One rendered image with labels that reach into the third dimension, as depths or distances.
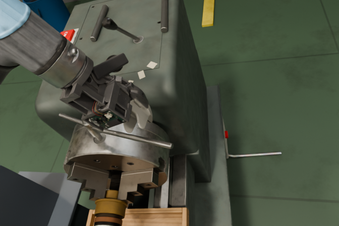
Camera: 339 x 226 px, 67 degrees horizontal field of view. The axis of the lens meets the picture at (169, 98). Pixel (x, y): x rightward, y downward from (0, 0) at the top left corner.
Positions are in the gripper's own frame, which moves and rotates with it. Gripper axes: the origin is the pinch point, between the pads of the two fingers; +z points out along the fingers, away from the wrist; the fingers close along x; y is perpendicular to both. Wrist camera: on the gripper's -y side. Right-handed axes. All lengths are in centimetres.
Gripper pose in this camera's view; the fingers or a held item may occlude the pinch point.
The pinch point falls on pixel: (147, 116)
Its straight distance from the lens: 57.8
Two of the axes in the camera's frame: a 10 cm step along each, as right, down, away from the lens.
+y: -0.5, 8.0, -6.0
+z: 5.7, 5.1, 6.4
